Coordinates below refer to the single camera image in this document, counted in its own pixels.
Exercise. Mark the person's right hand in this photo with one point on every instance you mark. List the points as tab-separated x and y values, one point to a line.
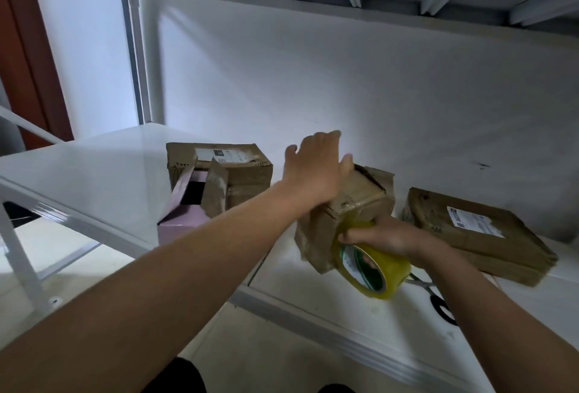
398	239

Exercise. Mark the person's left hand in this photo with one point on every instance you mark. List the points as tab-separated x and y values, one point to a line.
315	171

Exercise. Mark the yellow tape roll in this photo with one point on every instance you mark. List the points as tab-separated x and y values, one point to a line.
380	275

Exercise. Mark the corrugated cardboard box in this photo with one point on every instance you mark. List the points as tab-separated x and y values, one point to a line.
357	203

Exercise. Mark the long cardboard box white label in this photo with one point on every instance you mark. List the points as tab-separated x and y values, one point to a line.
235	171

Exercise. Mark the pink carton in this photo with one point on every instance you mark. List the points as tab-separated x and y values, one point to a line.
185	221

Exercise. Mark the person's right forearm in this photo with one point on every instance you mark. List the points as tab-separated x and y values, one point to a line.
507	325

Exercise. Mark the person's left forearm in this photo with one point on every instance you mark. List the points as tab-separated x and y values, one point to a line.
136	307

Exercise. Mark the person's black trousers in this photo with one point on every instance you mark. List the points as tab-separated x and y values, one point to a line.
176	376

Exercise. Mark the white metal shelf rack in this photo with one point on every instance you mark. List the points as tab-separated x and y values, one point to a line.
99	171

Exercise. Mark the perforated white metal rack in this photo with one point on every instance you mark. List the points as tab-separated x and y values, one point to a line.
18	243

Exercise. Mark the red-brown door frame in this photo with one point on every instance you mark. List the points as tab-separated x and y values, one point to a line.
27	53

